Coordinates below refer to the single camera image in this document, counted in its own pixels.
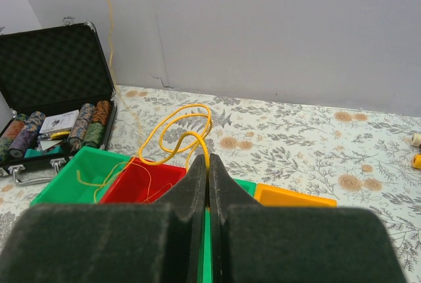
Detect colourful toy block figure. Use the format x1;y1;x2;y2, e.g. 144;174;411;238
410;132;421;169

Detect black poker chip case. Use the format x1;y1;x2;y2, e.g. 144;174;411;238
0;21;118;186

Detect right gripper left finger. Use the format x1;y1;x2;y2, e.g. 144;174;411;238
1;155;207;282

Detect right green bin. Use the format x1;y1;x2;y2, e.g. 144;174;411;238
197;179;257;283

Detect red bin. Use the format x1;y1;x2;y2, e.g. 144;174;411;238
99;159;187;204

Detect yellow wire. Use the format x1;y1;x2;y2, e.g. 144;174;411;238
75;0;233;205

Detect green bin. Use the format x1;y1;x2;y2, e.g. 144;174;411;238
30;147;130;207
197;179;257;283

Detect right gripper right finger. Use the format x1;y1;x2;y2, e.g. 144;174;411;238
209;154;406;282

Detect orange bin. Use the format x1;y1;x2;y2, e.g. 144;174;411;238
254;184;337;207

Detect left green bin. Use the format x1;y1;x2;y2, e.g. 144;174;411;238
30;147;130;207

